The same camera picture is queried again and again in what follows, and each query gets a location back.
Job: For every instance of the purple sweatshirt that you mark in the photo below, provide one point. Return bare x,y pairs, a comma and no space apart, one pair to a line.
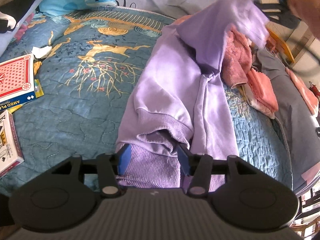
179,97

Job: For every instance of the grey cloth on armrest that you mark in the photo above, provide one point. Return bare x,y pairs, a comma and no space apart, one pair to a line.
296,120

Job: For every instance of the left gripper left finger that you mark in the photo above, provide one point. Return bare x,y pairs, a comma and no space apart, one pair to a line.
109,166

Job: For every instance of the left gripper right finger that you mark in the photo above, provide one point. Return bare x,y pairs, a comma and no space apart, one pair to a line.
197,170

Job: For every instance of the pink fleece garment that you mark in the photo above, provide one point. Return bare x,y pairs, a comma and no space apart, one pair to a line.
237,57

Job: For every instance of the red playing card box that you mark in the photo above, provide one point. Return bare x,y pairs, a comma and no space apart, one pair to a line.
17,82

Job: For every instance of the black white garment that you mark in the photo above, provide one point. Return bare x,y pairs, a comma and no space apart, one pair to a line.
13,12

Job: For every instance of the folded white floral cloth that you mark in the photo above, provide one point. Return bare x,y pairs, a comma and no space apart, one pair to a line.
254,103

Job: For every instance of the crumpled white tissue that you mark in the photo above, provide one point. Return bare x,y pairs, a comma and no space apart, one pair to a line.
41,53

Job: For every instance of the pink towel on armrest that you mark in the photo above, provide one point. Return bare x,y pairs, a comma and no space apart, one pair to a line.
309,98

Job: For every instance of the person's right hand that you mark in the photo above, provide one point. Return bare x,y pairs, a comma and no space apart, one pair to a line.
309,12

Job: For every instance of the folded pink towel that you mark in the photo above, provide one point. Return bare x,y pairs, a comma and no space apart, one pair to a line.
262,89

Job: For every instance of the king of spades card box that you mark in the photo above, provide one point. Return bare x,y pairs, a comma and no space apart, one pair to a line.
11,154

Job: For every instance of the light blue folded garment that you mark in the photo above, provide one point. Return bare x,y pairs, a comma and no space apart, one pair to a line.
9,35

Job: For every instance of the blue gold patterned quilt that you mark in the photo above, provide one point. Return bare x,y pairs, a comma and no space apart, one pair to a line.
96,62

